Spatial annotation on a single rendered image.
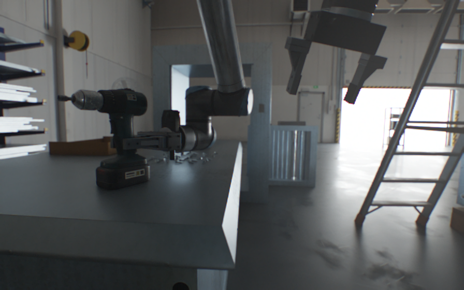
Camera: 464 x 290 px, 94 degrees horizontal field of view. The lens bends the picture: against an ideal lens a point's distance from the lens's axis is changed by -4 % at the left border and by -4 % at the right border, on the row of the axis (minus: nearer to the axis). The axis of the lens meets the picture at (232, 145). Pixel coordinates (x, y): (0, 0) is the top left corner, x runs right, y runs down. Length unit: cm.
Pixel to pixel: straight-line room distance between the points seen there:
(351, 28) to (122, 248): 53
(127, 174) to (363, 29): 57
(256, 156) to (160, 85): 120
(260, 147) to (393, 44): 1010
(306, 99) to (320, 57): 180
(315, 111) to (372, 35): 984
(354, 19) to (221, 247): 44
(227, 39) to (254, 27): 1019
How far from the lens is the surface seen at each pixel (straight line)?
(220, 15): 63
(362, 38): 50
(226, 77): 68
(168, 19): 1173
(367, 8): 48
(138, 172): 61
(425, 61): 172
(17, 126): 490
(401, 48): 1196
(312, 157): 303
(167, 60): 248
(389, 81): 1147
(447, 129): 154
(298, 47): 46
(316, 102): 1035
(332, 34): 47
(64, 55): 703
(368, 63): 53
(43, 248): 48
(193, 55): 241
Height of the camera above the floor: 81
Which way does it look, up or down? 6 degrees down
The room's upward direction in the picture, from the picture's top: 1 degrees clockwise
